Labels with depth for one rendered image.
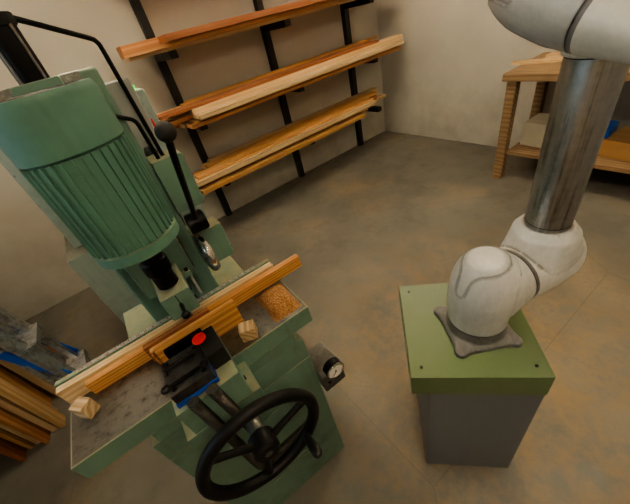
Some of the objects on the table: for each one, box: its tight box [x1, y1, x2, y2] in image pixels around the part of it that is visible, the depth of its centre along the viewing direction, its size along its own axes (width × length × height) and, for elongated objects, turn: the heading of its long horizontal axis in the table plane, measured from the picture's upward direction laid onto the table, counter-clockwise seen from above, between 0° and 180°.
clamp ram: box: [163, 328, 202, 359], centre depth 71 cm, size 9×8×9 cm
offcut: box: [68, 396, 101, 419], centre depth 71 cm, size 4×3×4 cm
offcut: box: [238, 319, 258, 343], centre depth 79 cm, size 4×4×4 cm
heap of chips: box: [256, 283, 302, 323], centre depth 86 cm, size 8×12×3 cm
